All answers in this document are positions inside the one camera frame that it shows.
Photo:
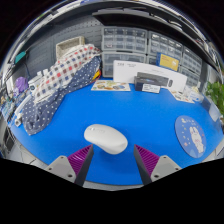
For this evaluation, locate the round blue printed mouse pad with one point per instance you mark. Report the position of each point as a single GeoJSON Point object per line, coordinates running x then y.
{"type": "Point", "coordinates": [190, 136]}

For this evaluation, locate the teal plastic holder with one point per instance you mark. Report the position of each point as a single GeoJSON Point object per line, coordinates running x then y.
{"type": "Point", "coordinates": [20, 57]}

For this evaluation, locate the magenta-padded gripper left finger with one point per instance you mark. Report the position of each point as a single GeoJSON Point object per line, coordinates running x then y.
{"type": "Point", "coordinates": [63, 166]}

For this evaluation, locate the white tissue pack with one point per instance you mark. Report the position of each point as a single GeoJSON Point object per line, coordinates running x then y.
{"type": "Point", "coordinates": [195, 95]}

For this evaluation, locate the white computer mouse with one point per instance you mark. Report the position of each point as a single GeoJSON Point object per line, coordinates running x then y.
{"type": "Point", "coordinates": [105, 138]}

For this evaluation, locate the yellow and blue box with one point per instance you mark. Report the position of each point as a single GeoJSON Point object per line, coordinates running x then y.
{"type": "Point", "coordinates": [168, 62]}

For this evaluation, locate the food print sticker sheet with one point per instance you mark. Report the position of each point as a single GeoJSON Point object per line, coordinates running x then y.
{"type": "Point", "coordinates": [181, 96]}
{"type": "Point", "coordinates": [110, 85]}

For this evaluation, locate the small black labelled box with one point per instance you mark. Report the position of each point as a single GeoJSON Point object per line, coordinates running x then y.
{"type": "Point", "coordinates": [143, 84]}

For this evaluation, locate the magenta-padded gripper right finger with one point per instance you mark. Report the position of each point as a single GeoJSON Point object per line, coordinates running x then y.
{"type": "Point", "coordinates": [161, 166]}

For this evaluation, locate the dark wall shelf unit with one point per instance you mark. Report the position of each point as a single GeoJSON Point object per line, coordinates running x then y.
{"type": "Point", "coordinates": [140, 18]}

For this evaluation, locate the purple plastic object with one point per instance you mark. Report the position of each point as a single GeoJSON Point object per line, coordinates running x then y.
{"type": "Point", "coordinates": [21, 84]}

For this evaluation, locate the green potted plant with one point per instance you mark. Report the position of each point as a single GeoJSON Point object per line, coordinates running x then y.
{"type": "Point", "coordinates": [215, 98]}

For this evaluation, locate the navy polka dot cloth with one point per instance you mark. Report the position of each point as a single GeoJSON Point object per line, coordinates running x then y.
{"type": "Point", "coordinates": [43, 113]}

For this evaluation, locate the red blue checkered cloth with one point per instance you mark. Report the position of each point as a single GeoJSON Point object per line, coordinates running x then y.
{"type": "Point", "coordinates": [66, 70]}

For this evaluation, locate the long white keyboard box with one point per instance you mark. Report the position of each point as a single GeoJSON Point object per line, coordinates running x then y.
{"type": "Point", "coordinates": [126, 71]}

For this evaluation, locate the white plastic basket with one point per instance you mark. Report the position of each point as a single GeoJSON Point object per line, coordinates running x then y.
{"type": "Point", "coordinates": [68, 46]}

